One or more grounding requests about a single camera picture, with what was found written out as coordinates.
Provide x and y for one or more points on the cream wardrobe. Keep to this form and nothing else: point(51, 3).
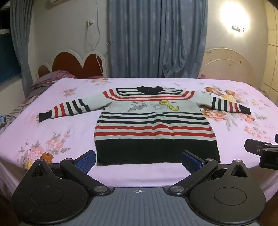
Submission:
point(270, 54)

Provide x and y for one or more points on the pink floral bed sheet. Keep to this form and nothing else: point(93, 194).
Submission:
point(65, 121)

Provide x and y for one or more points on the striped knit sweater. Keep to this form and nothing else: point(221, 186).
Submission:
point(152, 134)

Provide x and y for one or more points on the red heart-shaped headboard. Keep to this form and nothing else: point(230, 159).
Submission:
point(67, 65)

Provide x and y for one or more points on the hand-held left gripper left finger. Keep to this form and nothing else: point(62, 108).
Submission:
point(85, 162)

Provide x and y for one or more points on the dark window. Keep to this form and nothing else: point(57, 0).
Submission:
point(8, 56)

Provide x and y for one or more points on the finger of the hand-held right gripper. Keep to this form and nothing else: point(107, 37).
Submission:
point(253, 146)
point(269, 158)

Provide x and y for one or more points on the wide blue curtain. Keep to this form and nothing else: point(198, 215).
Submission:
point(152, 39)

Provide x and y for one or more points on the narrow blue curtain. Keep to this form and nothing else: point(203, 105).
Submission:
point(21, 43)

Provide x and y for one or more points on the striped blanket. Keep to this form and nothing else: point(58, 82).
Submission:
point(15, 108)

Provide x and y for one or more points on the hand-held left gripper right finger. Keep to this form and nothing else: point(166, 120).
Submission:
point(192, 162)

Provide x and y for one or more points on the white wall plug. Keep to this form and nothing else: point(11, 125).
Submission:
point(90, 21)

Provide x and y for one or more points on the wall lamp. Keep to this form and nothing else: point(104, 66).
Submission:
point(237, 28)

